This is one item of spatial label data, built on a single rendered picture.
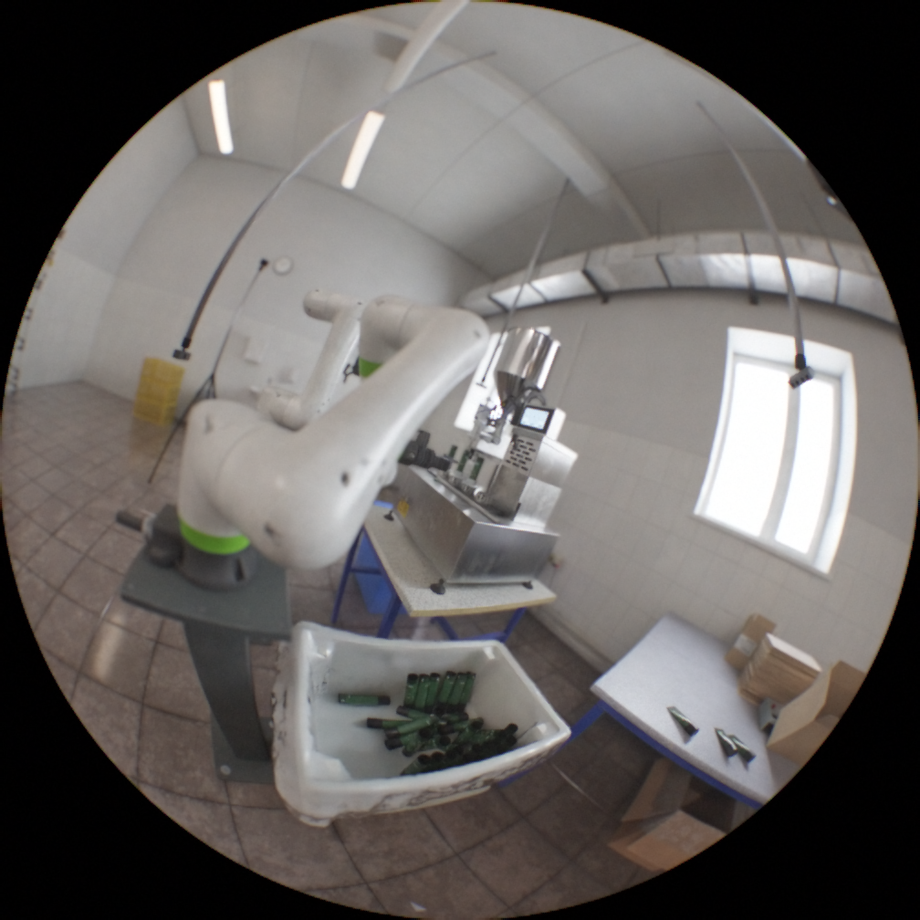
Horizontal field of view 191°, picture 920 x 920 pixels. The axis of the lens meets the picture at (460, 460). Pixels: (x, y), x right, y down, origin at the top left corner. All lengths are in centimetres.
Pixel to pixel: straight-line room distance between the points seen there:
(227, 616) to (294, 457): 25
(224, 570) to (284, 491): 22
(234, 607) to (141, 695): 107
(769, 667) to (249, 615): 162
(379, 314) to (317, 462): 38
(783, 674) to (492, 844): 127
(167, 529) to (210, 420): 19
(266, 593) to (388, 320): 51
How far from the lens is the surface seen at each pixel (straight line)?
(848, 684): 132
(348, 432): 28
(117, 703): 146
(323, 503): 25
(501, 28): 342
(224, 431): 33
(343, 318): 100
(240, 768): 126
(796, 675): 157
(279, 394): 103
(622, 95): 333
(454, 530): 90
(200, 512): 39
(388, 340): 57
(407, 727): 85
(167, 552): 48
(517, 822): 146
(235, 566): 46
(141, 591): 45
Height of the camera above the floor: 123
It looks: 4 degrees down
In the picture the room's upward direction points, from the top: 22 degrees clockwise
